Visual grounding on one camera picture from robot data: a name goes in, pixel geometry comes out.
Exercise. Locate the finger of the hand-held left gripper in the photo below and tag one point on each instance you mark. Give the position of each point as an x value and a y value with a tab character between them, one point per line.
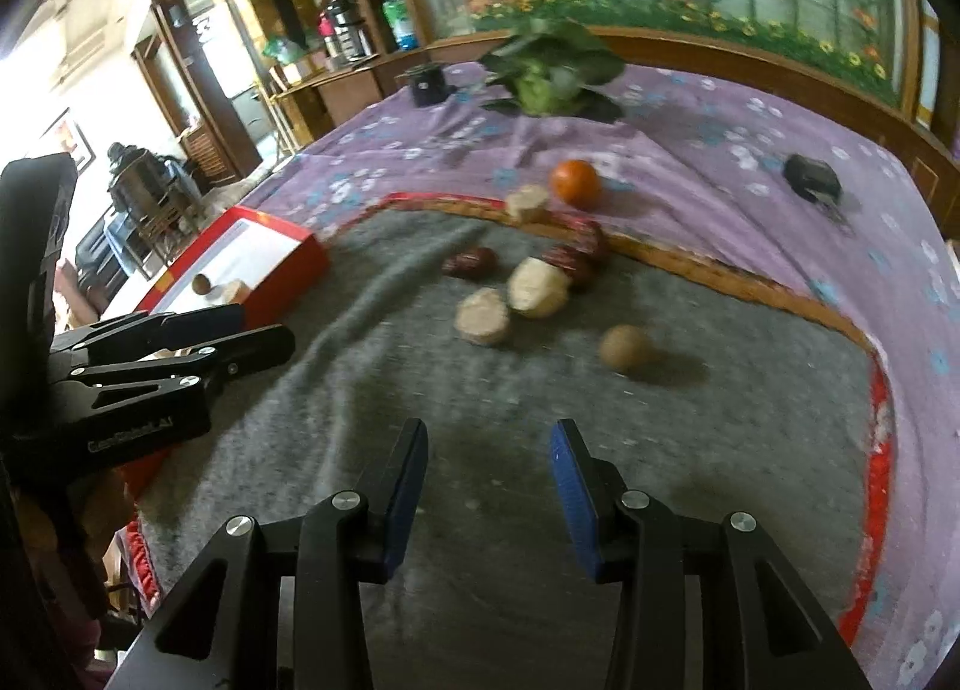
150	328
247	352

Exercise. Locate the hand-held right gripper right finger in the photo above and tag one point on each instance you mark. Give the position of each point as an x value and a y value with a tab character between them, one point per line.
574	502

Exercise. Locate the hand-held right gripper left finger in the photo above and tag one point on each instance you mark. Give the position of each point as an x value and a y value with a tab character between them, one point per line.
401	510

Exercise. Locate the beige pressed cake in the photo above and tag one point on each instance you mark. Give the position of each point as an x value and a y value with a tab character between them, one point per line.
236	291
482	316
527	202
537	287

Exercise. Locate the brown round longan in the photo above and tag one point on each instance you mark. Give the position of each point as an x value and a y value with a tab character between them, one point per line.
626	349
201	283

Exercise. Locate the red cardboard box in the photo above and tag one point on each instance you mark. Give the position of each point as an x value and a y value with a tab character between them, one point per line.
300	270

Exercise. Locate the dried red date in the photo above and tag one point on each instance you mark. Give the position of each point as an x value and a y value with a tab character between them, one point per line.
594	238
570	262
469	261

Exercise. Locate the orange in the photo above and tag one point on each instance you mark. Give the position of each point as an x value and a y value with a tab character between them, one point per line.
576	181

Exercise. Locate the metal pot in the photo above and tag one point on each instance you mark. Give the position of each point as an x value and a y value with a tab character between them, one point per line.
139	184

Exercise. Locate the grey felt mat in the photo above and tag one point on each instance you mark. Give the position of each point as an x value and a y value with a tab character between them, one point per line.
750	435

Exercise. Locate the green plastic bag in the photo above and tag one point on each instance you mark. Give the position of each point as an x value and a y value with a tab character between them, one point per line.
281	49

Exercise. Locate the black cylindrical container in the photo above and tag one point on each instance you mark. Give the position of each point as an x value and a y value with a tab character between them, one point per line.
427	88

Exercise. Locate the red bottle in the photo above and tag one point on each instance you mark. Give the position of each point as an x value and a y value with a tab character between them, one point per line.
325	30

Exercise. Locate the black thermos pot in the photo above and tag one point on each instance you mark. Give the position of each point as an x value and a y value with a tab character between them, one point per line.
346	30

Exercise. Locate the green water bottle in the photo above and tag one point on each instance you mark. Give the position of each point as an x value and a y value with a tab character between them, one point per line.
395	21

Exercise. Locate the green bok choy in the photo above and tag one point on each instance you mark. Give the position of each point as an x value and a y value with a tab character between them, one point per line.
536	90

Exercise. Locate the black power adapter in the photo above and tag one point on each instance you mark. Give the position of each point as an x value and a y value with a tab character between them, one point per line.
808	174

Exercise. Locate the framed wall picture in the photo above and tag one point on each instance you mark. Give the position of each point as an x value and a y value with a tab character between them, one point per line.
71	139

